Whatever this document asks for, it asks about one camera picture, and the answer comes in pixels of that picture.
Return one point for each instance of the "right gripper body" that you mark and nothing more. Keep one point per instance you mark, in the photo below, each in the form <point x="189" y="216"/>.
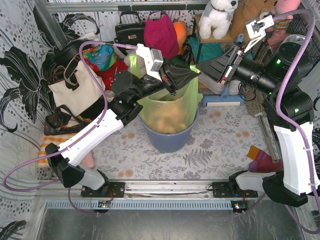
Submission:
<point x="230" y="70"/>

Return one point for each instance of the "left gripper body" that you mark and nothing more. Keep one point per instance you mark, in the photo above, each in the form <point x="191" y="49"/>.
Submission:
<point x="165" y="80"/>

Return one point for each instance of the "green plastic trash bag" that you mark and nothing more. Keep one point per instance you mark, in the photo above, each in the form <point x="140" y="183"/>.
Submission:
<point x="189" y="96"/>

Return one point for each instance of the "blue plastic trash bin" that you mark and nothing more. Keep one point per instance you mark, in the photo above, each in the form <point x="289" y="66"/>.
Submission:
<point x="169" y="143"/>

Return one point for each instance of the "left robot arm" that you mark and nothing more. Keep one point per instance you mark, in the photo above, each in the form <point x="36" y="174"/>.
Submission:
<point x="65" y="159"/>

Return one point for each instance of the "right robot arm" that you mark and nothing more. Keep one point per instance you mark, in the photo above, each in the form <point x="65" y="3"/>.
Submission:
<point x="291" y="118"/>

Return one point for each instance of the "magenta fabric bag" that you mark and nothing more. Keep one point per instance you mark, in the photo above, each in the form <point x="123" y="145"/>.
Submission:
<point x="161" y="35"/>

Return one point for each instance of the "colourful cartoon fabric bag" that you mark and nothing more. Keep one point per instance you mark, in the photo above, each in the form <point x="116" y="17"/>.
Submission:
<point x="100" y="57"/>

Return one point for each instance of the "cream canvas tote bag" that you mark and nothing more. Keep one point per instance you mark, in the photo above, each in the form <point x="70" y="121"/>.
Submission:
<point x="82" y="96"/>

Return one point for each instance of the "dark patterned bag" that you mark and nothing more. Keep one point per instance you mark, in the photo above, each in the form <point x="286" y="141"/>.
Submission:
<point x="62" y="121"/>

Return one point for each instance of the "teal folded cloth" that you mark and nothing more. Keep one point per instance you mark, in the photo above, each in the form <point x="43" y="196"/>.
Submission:
<point x="208" y="50"/>

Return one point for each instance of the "white plush bear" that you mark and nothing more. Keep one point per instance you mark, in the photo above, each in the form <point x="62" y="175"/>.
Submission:
<point x="135" y="63"/>

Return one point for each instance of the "blue floor mop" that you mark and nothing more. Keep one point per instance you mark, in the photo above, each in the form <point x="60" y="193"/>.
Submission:
<point x="224" y="99"/>

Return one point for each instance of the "crumpled printed waste paper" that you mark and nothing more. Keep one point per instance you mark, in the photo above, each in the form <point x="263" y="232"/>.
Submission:
<point x="169" y="117"/>

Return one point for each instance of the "brown teddy bear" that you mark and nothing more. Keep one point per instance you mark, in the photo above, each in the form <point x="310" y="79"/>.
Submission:
<point x="246" y="11"/>

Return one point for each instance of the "white plush dog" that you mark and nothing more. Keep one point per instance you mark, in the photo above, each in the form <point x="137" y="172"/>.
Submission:
<point x="216" y="18"/>

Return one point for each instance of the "beige chenille mop head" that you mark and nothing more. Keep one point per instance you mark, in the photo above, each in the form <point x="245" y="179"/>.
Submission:
<point x="254" y="102"/>

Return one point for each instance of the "orange plush toy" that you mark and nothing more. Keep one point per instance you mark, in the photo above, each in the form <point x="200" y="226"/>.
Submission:
<point x="181" y="33"/>

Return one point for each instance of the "black leather handbag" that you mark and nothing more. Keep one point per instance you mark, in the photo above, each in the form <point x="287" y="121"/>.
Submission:
<point x="131" y="33"/>

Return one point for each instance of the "pink plush toy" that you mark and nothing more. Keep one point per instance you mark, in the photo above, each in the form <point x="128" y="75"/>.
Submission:
<point x="284" y="6"/>

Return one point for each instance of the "black round hat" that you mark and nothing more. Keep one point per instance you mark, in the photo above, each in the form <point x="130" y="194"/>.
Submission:
<point x="63" y="56"/>

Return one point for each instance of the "orange purple sock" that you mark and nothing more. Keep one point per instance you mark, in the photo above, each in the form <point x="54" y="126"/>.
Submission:
<point x="262" y="162"/>

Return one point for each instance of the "pink glasses case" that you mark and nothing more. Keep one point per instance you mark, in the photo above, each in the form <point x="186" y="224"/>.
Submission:
<point x="89" y="161"/>

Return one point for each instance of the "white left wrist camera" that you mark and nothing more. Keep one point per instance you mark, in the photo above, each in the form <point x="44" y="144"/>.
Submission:
<point x="153" y="60"/>

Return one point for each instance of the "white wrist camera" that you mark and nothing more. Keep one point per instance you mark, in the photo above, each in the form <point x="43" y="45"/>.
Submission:
<point x="153" y="60"/>
<point x="257" y="30"/>

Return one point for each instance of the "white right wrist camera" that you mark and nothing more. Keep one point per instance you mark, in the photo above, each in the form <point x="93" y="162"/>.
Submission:
<point x="257" y="30"/>

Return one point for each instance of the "black wire basket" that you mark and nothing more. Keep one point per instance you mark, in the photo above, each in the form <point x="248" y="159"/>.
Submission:
<point x="283" y="28"/>

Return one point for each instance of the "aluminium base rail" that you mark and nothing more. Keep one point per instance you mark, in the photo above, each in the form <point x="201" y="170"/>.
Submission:
<point x="163" y="190"/>

